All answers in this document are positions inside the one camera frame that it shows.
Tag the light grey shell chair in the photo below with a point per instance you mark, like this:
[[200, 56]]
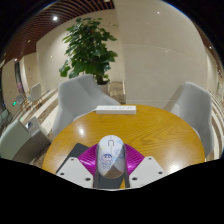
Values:
[[76, 100], [196, 106]]

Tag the grey-green armchair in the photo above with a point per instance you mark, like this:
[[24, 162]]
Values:
[[16, 143]]

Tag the group of white chairs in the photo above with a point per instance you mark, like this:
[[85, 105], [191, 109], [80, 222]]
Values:
[[33, 93]]

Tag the black mouse pad green lines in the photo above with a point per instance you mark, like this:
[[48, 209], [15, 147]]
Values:
[[76, 151]]

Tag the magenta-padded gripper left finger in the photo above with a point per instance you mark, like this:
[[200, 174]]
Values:
[[78, 170]]

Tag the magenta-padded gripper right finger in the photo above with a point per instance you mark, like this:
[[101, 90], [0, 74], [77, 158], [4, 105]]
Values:
[[145, 170]]

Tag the green potted plant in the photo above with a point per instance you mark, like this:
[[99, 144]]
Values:
[[88, 50]]

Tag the white power strip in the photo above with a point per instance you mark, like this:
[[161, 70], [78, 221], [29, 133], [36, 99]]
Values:
[[116, 109]]

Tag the white cartoon-print computer mouse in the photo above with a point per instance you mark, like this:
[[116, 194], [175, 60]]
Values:
[[110, 156]]

